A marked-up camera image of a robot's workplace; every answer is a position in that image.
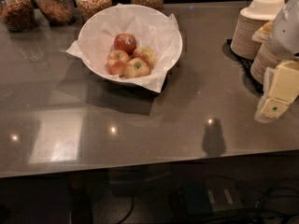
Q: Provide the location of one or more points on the yellow red apple front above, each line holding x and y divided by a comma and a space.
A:
136, 68

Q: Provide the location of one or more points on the paper bowl stack front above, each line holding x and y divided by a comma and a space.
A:
264, 58

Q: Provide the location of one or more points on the paper bowl stack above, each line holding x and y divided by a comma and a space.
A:
264, 58
250, 19

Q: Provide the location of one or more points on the white paper liner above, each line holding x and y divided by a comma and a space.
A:
155, 31

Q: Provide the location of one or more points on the red yellow apple left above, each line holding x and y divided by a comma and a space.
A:
116, 62

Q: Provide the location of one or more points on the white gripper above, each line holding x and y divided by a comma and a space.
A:
286, 33

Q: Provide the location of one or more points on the white bowl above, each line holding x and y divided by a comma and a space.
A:
99, 25

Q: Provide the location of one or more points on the paper bowl stack rear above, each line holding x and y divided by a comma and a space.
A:
250, 19

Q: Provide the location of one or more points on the dark red apple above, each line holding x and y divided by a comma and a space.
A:
125, 42

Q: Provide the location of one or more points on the dark box under table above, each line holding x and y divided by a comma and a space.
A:
210, 198

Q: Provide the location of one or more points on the glass jar far left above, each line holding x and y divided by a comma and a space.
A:
17, 15

